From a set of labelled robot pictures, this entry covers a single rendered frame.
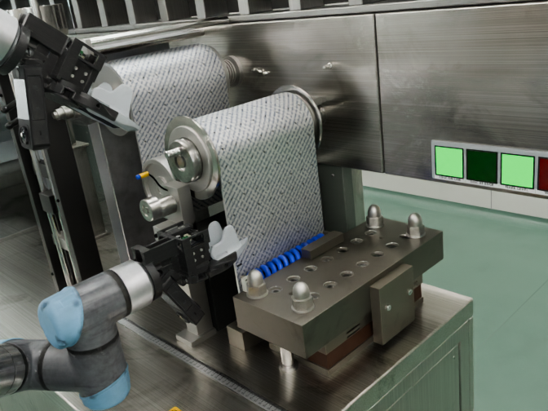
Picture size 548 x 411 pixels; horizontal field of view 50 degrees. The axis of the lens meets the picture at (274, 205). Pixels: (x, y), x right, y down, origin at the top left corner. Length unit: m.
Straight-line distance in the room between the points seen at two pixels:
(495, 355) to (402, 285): 1.59
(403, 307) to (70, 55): 0.67
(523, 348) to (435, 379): 1.53
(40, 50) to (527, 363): 2.18
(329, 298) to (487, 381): 1.58
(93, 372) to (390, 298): 0.49
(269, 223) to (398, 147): 0.28
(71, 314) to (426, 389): 0.64
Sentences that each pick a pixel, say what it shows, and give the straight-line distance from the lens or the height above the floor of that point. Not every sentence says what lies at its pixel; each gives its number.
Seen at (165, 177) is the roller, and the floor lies 1.20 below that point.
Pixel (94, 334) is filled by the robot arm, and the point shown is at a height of 1.09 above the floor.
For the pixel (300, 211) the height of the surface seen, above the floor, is 1.10.
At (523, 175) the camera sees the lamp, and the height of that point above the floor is 1.18.
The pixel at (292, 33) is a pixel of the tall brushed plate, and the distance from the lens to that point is 1.24.
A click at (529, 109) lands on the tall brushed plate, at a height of 1.28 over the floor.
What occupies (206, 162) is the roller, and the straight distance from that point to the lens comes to 0.98.
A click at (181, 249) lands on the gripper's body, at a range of 0.93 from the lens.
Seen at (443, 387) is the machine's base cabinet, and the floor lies 0.76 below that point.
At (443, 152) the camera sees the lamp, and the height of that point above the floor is 1.20.
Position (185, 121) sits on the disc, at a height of 1.31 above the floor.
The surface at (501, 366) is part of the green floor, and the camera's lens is 2.57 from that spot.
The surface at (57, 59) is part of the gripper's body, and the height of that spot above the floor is 1.45.
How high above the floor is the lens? 1.51
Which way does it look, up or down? 20 degrees down
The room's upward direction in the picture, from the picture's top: 8 degrees counter-clockwise
